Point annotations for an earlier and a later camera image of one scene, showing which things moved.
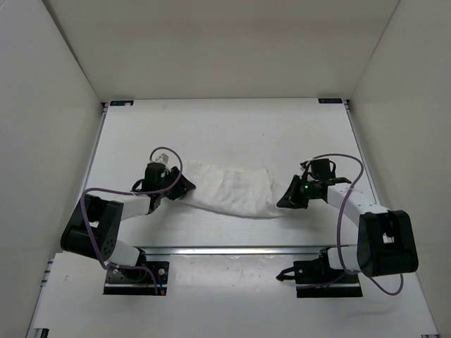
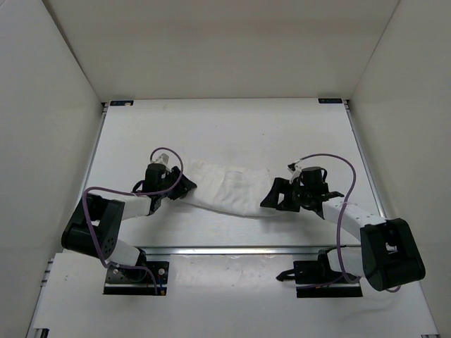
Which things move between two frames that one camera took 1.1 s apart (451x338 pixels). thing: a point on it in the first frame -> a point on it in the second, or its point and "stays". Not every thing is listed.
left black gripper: (187, 185) stays
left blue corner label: (122, 103) stays
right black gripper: (290, 198) -> (280, 186)
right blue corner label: (330, 101) stays
